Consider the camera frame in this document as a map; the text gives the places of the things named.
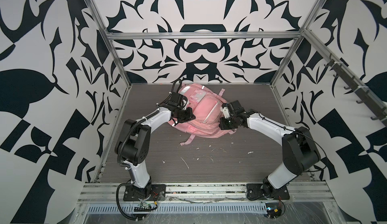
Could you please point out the right circuit board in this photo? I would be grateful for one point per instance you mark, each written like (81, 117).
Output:
(274, 210)

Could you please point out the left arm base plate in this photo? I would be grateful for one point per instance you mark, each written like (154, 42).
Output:
(133, 193)

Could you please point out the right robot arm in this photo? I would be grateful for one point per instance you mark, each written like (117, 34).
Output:
(299, 150)

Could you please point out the wall hook rail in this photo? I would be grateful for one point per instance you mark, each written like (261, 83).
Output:
(357, 86)

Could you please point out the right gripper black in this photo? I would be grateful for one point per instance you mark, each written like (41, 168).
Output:
(222, 124)

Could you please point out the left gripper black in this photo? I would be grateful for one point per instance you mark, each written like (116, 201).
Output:
(189, 115)

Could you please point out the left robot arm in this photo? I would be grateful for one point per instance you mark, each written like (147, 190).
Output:
(133, 144)

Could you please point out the left circuit board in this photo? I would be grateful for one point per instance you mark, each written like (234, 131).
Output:
(145, 207)

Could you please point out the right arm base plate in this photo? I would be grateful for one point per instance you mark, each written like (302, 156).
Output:
(266, 192)

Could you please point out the circuit board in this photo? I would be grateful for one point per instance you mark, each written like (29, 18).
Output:
(145, 207)
(274, 210)

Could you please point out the aluminium frame rail front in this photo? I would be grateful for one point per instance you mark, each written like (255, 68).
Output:
(299, 191)

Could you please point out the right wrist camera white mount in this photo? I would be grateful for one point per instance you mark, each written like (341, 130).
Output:
(225, 110)

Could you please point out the pink student backpack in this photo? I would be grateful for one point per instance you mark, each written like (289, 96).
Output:
(207, 108)

